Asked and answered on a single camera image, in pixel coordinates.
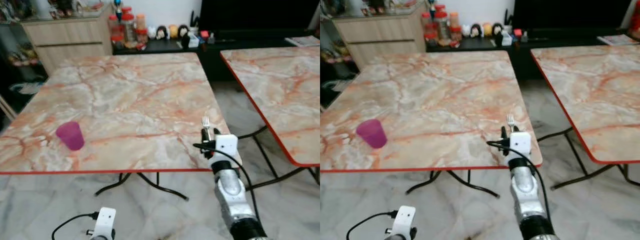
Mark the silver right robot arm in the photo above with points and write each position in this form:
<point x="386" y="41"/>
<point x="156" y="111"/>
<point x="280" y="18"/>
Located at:
<point x="525" y="195"/>
<point x="232" y="195"/>

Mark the small white box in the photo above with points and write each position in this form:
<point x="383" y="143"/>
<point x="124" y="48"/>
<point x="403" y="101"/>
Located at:
<point x="507" y="38"/>
<point x="193" y="40"/>

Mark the small red box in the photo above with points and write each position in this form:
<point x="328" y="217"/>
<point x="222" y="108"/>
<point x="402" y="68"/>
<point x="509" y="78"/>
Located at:
<point x="517" y="33"/>
<point x="204" y="35"/>

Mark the black hair round figurine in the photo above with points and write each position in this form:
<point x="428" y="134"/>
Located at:
<point x="497" y="29"/>
<point x="184" y="31"/>

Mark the yellow round figurine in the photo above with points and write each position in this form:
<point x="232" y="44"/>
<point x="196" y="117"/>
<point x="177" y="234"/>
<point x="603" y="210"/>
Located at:
<point x="487" y="29"/>
<point x="173" y="31"/>

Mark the small red-lid jar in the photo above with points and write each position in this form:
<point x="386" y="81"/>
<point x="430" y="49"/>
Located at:
<point x="117" y="41"/>
<point x="456" y="34"/>
<point x="142" y="36"/>
<point x="430" y="39"/>

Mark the orange snack jar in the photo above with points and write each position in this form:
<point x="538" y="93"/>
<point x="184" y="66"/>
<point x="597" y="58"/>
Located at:
<point x="453" y="20"/>
<point x="141" y="22"/>

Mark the large clear red-lid jar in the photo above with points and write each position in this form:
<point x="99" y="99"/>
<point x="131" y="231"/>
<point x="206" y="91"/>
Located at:
<point x="128" y="29"/>
<point x="441" y="26"/>

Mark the printed paper leaflet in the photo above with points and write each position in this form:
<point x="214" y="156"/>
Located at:
<point x="617" y="40"/>
<point x="302" y="41"/>

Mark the black flat television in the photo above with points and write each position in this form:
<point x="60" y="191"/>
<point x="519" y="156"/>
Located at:
<point x="260" y="14"/>
<point x="570" y="13"/>

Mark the purple plastic cup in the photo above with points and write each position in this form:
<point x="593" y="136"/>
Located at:
<point x="71" y="136"/>
<point x="372" y="134"/>

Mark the black display shelf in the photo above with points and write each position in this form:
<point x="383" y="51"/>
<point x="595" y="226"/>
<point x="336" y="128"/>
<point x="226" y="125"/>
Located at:
<point x="20" y="75"/>
<point x="335" y="70"/>

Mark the tall red-lid jar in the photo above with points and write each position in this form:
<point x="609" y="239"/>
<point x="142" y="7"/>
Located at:
<point x="113" y="24"/>
<point x="426" y="21"/>

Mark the red laughing buddha statue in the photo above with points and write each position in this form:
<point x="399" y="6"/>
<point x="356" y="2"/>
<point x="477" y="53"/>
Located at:
<point x="635" y="12"/>

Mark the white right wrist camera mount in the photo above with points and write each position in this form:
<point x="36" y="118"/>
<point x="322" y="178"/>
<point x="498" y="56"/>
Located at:
<point x="227" y="147"/>
<point x="521" y="146"/>

